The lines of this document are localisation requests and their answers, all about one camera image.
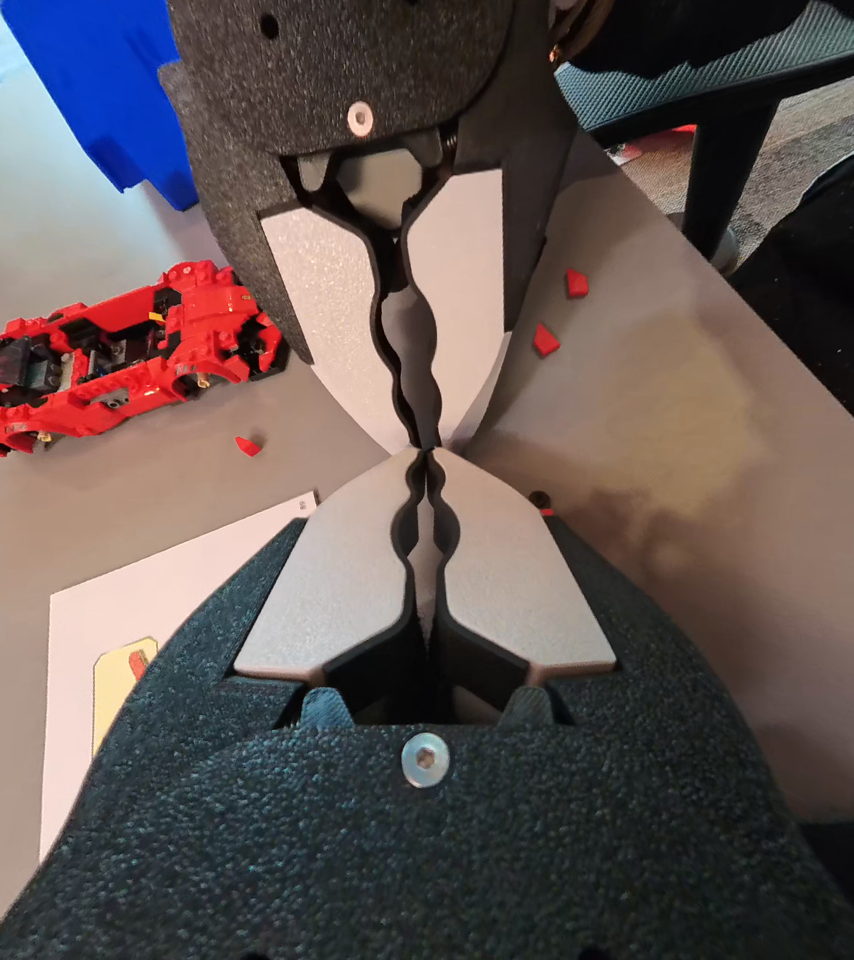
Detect red white wrapper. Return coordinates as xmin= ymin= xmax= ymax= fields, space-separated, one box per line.
xmin=605 ymin=123 xmax=698 ymax=165

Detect red lego car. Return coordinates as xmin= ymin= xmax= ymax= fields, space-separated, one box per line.
xmin=0 ymin=260 xmax=291 ymax=459

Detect black mesh office chair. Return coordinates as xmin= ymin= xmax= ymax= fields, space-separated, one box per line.
xmin=553 ymin=0 xmax=854 ymax=265

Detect blue plastic bin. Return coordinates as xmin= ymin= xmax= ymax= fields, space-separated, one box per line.
xmin=0 ymin=0 xmax=201 ymax=211

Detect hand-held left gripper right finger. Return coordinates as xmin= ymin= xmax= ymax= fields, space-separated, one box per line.
xmin=429 ymin=448 xmax=618 ymax=687

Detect lego instruction sheet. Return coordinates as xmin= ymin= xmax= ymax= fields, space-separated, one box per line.
xmin=38 ymin=489 xmax=321 ymax=864

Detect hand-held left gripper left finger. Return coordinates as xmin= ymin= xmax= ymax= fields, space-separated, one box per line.
xmin=233 ymin=448 xmax=428 ymax=687

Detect dark cloth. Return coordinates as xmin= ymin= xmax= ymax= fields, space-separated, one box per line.
xmin=569 ymin=0 xmax=854 ymax=80

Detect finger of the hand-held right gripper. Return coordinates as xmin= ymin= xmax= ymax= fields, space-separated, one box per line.
xmin=403 ymin=165 xmax=512 ymax=451
xmin=256 ymin=202 xmax=424 ymax=451

